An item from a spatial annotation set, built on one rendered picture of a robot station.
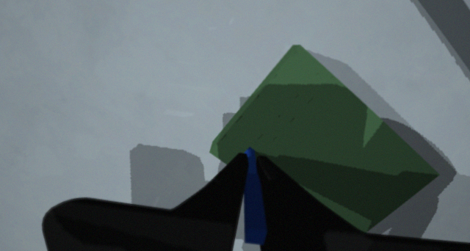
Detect blue pin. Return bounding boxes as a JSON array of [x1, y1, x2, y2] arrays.
[[244, 147, 267, 245]]

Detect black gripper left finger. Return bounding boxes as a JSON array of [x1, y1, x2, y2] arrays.
[[42, 153, 249, 251]]

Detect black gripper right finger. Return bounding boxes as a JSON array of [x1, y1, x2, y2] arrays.
[[256, 156, 470, 251]]

